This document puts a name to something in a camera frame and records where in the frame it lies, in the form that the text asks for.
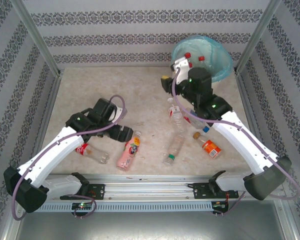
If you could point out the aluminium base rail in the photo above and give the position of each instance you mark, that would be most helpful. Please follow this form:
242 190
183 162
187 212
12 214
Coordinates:
150 187

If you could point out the white bin with blue liner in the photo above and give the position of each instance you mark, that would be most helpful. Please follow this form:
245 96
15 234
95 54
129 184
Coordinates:
215 57

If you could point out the small controller board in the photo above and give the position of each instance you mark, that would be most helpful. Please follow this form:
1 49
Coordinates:
218 205
82 206

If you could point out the clear bottle white cap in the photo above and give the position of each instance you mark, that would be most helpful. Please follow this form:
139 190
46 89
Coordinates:
176 117

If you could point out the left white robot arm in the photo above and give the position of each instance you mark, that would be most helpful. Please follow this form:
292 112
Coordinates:
55 156

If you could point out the clear bottle blue cap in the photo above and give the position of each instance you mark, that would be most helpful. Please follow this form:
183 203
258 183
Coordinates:
198 123

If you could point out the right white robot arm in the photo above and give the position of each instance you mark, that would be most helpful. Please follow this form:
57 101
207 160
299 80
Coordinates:
240 142

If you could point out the aluminium frame post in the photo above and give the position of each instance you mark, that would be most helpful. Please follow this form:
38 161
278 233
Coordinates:
37 37
256 37

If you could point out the grey metal panel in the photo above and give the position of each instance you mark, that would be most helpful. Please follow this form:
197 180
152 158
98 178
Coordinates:
150 227

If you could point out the clear bottle green cap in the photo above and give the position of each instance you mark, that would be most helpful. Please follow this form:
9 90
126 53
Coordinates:
176 146

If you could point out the orange label bottle tan cap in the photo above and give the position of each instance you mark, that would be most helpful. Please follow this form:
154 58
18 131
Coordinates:
211 148

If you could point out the pink drink bottle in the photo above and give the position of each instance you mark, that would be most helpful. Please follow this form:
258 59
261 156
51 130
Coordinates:
126 157

